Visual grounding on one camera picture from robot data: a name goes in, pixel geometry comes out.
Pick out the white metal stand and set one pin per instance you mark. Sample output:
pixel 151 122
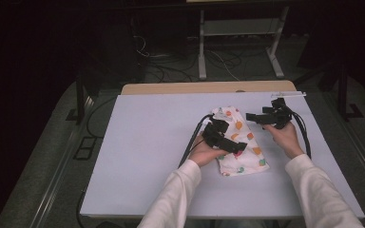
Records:
pixel 202 47

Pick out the white fruit print pants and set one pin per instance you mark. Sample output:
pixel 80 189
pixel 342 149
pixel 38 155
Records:
pixel 247 161

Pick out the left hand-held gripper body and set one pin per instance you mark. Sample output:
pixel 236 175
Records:
pixel 215 137

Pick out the black metal stand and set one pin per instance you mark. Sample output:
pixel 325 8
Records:
pixel 80 95
pixel 342 91

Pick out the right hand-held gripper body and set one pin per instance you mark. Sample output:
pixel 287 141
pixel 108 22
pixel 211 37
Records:
pixel 282 117

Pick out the person's left hand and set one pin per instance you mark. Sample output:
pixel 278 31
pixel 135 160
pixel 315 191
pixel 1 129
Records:
pixel 204 153

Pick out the person's right hand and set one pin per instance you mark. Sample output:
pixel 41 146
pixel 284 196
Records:
pixel 286 139

